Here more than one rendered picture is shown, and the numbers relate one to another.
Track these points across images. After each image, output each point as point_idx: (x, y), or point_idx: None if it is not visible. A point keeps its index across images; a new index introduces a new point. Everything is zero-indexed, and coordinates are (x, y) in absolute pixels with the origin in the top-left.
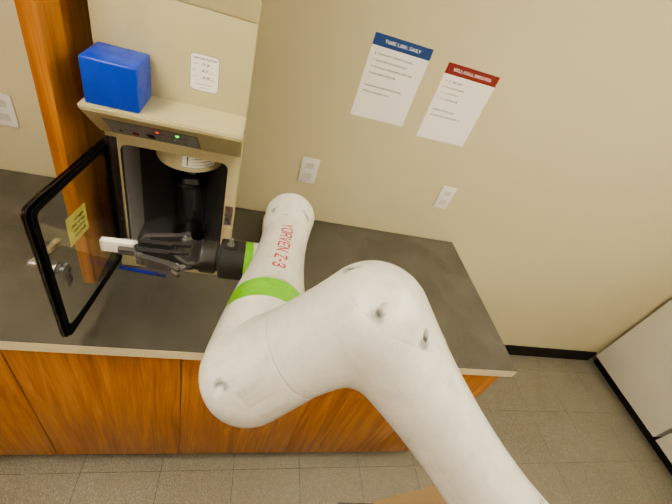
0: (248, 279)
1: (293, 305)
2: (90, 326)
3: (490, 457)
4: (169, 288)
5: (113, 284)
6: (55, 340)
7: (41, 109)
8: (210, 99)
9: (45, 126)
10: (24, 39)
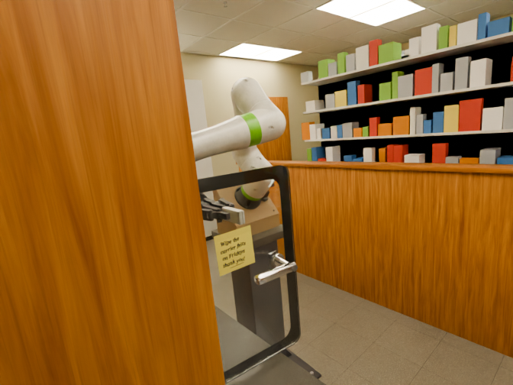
0: (243, 119)
1: (258, 93)
2: (269, 372)
3: None
4: None
5: None
6: (306, 375)
7: (190, 131)
8: None
9: (194, 158)
10: (176, 25)
